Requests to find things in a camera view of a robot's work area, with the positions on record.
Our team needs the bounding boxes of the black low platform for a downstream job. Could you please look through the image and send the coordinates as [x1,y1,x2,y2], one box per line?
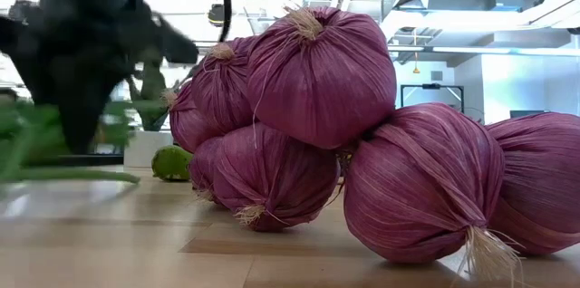
[56,154,124,167]

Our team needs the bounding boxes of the dark monitor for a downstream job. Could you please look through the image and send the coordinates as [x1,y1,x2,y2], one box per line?
[509,110,550,120]

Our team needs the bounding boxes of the purple raffia onion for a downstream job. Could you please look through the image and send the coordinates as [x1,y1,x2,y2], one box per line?
[211,122,342,234]
[343,101,522,284]
[160,80,223,154]
[189,36,259,135]
[246,5,399,151]
[484,111,580,257]
[188,136,224,206]

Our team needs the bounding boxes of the black cable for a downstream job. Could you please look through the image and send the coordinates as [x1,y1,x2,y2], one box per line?
[216,0,233,43]

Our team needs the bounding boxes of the green onion bunch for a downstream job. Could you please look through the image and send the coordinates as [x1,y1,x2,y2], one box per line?
[0,100,141,186]

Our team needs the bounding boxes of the black ceiling dome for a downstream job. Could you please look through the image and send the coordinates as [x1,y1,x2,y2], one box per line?
[208,3,227,28]
[7,0,34,23]

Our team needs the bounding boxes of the green lime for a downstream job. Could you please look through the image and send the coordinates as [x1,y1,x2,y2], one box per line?
[150,144,195,183]

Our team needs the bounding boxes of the white plant pot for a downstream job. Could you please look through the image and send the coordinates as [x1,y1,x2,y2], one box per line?
[123,130,174,169]

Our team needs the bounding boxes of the black metal frame stand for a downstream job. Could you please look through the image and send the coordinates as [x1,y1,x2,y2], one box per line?
[400,82,466,115]

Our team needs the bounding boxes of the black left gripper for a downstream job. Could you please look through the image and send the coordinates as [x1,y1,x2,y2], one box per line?
[0,0,201,156]

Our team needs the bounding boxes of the yellow hanging pendant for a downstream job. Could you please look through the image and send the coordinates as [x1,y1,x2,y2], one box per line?
[411,27,421,75]

